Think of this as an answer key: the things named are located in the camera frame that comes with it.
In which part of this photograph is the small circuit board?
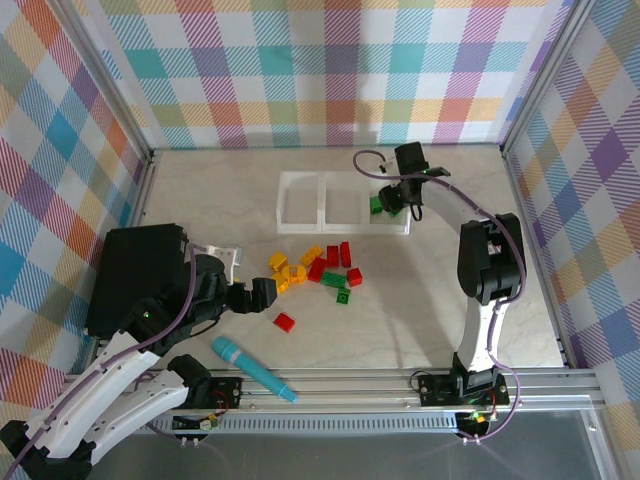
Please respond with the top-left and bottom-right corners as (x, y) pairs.
(172, 412), (221, 432)
(457, 409), (497, 427)

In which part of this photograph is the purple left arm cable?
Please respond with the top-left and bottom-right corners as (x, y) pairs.
(0, 243), (206, 480)

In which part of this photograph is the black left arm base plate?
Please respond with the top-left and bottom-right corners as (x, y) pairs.
(202, 375), (245, 412)

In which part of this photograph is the black zip case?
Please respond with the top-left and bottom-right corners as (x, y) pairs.
(84, 223), (190, 341)

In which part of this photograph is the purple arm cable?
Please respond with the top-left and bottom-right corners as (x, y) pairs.
(0, 243), (206, 480)
(352, 148), (526, 444)

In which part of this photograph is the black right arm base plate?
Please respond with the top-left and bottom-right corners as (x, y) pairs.
(418, 372), (510, 407)

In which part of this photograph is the aluminium frame cross rail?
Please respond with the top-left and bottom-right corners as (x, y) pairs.
(64, 368), (607, 415)

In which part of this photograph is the teal marker pen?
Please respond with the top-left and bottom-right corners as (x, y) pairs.
(210, 335), (299, 405)

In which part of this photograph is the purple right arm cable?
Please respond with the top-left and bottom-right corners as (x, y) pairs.
(352, 148), (526, 444)

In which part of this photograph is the aluminium frame corner post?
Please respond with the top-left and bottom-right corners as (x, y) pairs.
(501, 0), (594, 156)
(49, 0), (154, 161)

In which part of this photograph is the perforated metal strip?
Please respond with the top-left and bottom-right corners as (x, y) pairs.
(79, 418), (461, 435)

